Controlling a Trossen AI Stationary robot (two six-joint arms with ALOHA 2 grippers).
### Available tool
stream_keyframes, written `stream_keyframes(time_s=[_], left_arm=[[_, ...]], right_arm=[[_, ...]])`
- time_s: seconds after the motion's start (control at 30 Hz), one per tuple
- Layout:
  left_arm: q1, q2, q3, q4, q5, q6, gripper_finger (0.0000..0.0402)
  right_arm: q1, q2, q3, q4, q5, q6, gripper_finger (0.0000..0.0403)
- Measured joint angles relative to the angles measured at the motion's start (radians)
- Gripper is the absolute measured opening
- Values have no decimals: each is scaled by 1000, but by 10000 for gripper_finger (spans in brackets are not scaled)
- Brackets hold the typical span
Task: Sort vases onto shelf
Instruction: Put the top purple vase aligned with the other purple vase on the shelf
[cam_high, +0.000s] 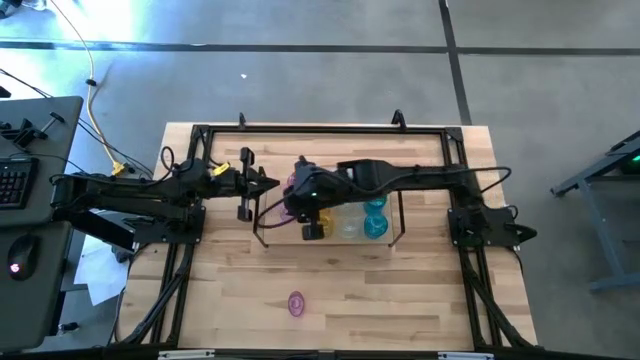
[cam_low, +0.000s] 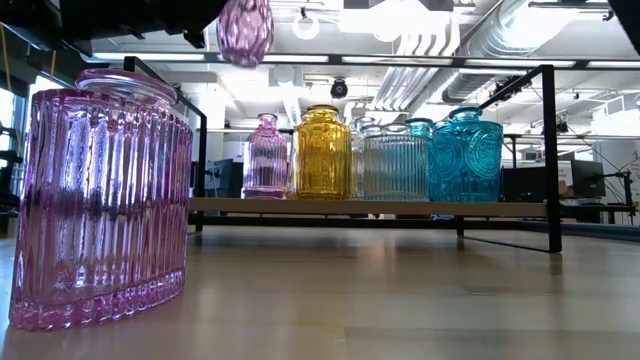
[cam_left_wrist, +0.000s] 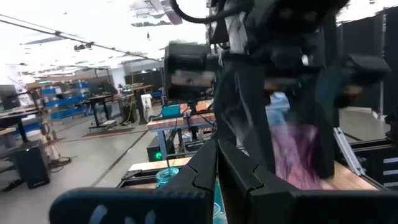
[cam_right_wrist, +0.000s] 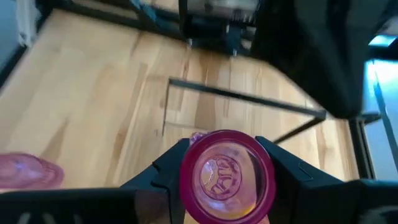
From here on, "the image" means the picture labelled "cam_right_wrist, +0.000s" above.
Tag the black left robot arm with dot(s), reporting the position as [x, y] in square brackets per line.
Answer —
[326, 56]

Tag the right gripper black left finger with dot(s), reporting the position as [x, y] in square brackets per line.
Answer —
[93, 205]

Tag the pink ribbed oval glass vase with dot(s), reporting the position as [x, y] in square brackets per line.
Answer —
[28, 171]

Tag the pink fluted glass vase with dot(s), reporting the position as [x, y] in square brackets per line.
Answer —
[227, 177]

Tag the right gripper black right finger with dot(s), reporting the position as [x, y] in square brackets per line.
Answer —
[326, 202]

